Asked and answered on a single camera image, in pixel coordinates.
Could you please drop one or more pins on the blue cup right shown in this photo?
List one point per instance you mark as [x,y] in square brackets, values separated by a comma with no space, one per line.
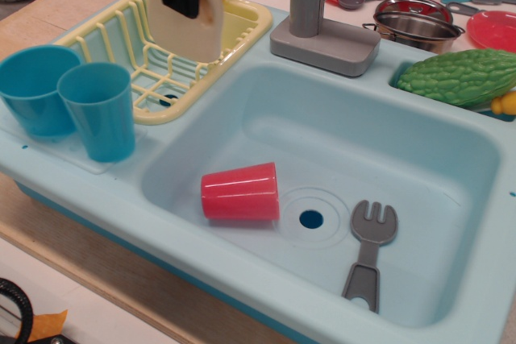
[98,99]

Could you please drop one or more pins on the yellow drying rack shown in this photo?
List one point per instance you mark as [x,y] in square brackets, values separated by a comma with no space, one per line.
[164,85]

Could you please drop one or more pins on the grey spoon handle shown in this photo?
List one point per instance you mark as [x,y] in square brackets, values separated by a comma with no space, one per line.
[462,9]

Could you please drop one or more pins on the steel pot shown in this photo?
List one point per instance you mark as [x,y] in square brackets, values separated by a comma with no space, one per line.
[417,31]

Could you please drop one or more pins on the light blue toy sink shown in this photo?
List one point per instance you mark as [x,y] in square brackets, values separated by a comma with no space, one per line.
[447,277]

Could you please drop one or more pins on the red plastic cup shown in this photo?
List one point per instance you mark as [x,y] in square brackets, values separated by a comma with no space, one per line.
[248,194]

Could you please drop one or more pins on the orange tape piece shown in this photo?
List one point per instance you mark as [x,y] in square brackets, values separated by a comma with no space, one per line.
[47,325]

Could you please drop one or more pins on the green bitter gourd toy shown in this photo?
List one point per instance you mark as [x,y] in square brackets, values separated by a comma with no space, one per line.
[464,79]

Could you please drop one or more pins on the red plate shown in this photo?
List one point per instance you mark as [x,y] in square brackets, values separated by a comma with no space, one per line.
[493,29]

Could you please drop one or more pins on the grey toy faucet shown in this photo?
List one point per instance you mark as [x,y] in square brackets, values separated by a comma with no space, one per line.
[307,37]

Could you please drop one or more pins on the grey plastic fork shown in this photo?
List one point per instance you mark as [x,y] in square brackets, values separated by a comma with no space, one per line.
[374,225]

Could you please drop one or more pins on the cream detergent bottle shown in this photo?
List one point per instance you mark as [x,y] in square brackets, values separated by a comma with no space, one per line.
[198,39]

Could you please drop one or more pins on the blue cup left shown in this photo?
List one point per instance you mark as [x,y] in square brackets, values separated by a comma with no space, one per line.
[29,81]

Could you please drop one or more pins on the steel pot lid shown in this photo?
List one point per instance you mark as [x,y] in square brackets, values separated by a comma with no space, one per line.
[420,7]

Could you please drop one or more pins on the yellow toy piece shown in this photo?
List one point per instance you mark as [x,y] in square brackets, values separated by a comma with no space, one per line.
[505,104]

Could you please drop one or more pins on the blue cup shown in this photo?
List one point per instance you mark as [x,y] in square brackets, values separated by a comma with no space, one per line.
[29,81]
[98,99]

